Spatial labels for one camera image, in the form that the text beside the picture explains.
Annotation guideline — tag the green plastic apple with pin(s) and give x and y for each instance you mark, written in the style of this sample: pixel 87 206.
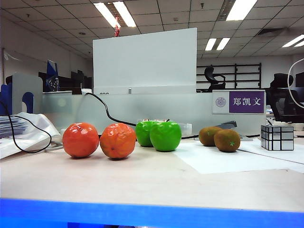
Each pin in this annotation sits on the green plastic apple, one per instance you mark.
pixel 165 137
pixel 142 133

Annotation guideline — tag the shiny orange toy tangerine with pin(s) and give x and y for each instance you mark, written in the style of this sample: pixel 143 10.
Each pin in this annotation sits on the shiny orange toy tangerine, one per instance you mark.
pixel 80 140
pixel 118 141

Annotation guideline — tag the brown toy kiwi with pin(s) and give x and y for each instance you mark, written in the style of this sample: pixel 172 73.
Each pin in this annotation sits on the brown toy kiwi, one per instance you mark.
pixel 226 141
pixel 206 136

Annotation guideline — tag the frosted glass desk partition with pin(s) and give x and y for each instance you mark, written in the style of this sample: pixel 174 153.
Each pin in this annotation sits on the frosted glass desk partition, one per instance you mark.
pixel 166 107

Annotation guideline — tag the white board panel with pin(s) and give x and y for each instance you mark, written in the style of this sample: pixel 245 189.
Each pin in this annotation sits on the white board panel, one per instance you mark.
pixel 145 61

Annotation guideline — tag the grey stapler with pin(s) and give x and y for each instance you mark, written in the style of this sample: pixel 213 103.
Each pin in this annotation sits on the grey stapler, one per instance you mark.
pixel 228 124

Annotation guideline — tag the white paper sheet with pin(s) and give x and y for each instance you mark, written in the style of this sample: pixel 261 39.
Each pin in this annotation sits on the white paper sheet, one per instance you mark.
pixel 228 164
pixel 285 154

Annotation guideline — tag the red hanging ornament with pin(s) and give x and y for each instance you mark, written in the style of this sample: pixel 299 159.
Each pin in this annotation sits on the red hanging ornament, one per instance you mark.
pixel 116 29

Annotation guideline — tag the purple and white name sign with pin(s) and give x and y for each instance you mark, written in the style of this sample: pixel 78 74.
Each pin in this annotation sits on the purple and white name sign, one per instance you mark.
pixel 245 101

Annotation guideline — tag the fluorescent ceiling light panel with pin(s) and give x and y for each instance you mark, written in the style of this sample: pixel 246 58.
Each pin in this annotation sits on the fluorescent ceiling light panel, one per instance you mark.
pixel 217 44
pixel 240 9
pixel 294 40
pixel 115 14

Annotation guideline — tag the blue tape strip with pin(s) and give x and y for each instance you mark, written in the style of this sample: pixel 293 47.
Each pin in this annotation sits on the blue tape strip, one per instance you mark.
pixel 152 213

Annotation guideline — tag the black shelf rack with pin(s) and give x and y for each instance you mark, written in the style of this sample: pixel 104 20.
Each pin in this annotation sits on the black shelf rack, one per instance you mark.
pixel 247 76

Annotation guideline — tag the blue crystal trophy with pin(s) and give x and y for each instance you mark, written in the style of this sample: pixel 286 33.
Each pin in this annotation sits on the blue crystal trophy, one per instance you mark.
pixel 52 76

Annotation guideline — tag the white printed bag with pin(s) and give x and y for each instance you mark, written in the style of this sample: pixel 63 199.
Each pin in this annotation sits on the white printed bag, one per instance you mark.
pixel 38 126

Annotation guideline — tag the silver mirror puzzle cube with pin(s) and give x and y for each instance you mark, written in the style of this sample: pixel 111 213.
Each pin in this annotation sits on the silver mirror puzzle cube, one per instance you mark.
pixel 278 137

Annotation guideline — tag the grey metal bookend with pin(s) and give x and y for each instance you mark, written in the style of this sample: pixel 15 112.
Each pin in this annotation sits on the grey metal bookend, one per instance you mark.
pixel 26 83

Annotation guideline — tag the black mesh office chair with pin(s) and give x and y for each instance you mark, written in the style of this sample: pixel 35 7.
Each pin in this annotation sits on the black mesh office chair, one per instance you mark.
pixel 282 104

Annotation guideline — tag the blue bookend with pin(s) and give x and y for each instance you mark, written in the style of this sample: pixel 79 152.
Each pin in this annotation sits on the blue bookend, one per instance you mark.
pixel 5 97

